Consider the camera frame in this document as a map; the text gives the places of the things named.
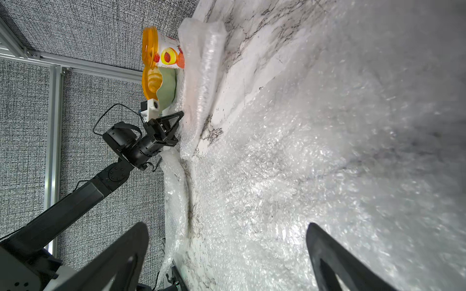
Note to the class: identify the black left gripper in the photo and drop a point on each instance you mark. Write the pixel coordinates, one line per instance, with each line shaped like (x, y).
(128, 142)

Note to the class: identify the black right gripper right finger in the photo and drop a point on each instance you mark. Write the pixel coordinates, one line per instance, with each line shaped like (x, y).
(333, 264)

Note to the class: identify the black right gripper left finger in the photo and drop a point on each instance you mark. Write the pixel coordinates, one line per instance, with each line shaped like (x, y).
(119, 265)

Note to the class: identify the clear bubble wrap sheet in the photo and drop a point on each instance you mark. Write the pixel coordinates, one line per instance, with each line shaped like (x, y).
(364, 136)

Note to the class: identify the plate bubble wrap sheet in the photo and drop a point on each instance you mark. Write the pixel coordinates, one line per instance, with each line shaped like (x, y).
(203, 45)

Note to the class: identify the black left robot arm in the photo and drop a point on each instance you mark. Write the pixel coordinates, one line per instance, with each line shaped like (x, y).
(26, 265)

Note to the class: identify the green leaf-shaped bowl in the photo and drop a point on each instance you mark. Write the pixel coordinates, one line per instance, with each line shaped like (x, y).
(166, 93)

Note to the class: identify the large orange bread loaf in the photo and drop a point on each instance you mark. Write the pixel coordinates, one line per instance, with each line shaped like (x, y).
(152, 80)

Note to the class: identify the orange lidded snack cup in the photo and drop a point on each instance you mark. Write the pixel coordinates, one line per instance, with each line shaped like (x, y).
(159, 50)

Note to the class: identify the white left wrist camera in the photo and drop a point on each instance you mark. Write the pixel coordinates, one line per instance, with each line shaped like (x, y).
(150, 110)

